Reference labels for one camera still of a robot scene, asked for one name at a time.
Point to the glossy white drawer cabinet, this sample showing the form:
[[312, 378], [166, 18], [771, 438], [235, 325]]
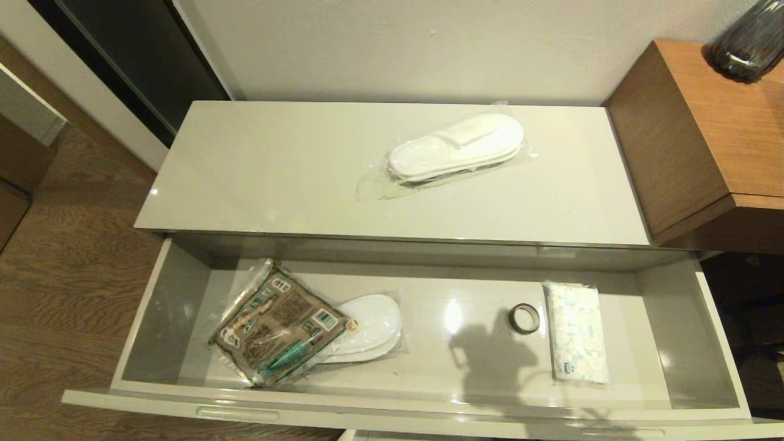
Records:
[[275, 171]]

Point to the brown and white furniture piece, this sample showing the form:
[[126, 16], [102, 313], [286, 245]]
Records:
[[18, 159]]

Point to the silver and black robot base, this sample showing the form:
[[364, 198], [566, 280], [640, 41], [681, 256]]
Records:
[[416, 437]]

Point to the white patterned tissue pack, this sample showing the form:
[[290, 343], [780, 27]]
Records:
[[576, 334]]

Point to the white door frame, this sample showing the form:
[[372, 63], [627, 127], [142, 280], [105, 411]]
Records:
[[92, 104]]

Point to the dark glass vase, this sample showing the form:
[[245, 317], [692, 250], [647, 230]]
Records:
[[747, 49]]

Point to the brown wooden side cabinet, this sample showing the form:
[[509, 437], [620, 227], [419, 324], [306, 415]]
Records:
[[704, 141]]

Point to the dark door panel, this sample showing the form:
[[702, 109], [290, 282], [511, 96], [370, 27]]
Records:
[[147, 55]]

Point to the brown grain package green print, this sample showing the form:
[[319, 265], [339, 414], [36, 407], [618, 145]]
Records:
[[282, 324]]

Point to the black tape roll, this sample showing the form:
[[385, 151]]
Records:
[[513, 321]]

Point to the white slippers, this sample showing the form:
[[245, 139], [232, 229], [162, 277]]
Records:
[[459, 147], [373, 324]]

